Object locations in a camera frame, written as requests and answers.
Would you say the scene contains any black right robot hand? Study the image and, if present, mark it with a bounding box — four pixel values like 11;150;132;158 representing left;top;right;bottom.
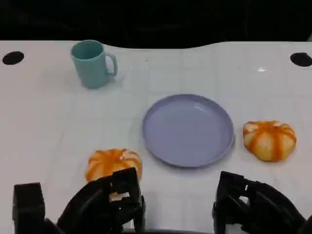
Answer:
212;170;307;234

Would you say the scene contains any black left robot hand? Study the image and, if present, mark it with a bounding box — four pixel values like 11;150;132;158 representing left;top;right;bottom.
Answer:
57;167;147;234

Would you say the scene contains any orange and white bread roll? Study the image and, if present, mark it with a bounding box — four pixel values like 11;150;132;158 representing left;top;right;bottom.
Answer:
242;120;297;162
84;148;143;202

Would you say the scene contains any lilac plate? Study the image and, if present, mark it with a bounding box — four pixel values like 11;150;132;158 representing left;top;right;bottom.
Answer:
142;94;235;169

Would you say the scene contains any pale green mug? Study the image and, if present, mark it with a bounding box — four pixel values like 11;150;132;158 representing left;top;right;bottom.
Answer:
70;39;118;89

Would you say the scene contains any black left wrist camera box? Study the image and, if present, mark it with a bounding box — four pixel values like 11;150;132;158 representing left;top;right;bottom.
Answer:
12;182;46;230

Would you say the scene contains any black table cable hole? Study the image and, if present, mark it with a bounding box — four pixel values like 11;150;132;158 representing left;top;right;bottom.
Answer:
290;52;312;68
2;51;25;66

